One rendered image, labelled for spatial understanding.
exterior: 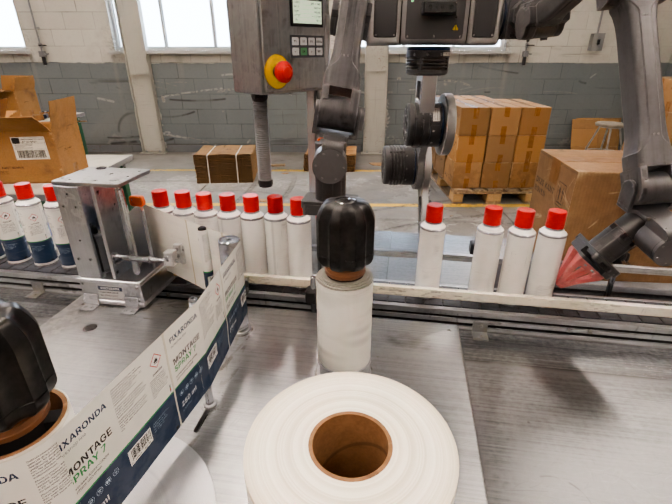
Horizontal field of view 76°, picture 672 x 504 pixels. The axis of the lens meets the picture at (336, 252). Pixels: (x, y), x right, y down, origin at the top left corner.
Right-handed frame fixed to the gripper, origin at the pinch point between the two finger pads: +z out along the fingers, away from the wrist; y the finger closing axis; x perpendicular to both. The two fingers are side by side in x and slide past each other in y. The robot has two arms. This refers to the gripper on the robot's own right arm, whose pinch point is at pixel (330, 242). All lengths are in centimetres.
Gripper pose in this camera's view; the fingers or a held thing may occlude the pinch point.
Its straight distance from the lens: 84.7
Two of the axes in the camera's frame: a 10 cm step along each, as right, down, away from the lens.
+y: 9.9, 0.7, -1.3
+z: -0.1, 9.2, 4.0
